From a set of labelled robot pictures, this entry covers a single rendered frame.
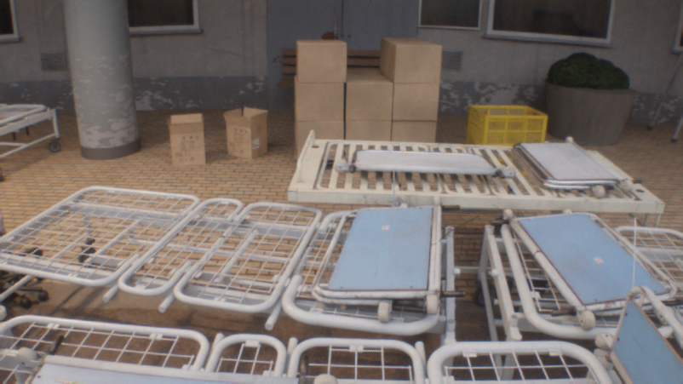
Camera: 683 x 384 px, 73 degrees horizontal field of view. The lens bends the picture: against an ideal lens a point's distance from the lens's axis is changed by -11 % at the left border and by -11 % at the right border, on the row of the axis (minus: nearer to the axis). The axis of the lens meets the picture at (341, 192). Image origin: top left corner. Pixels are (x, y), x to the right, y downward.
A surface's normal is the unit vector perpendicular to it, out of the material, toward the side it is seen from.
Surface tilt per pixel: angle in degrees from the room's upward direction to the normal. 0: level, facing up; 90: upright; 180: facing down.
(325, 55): 90
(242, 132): 90
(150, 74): 90
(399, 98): 90
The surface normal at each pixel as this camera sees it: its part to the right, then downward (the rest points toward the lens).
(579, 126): -0.55, 0.47
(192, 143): 0.26, 0.36
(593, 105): -0.36, 0.50
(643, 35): -0.03, 0.37
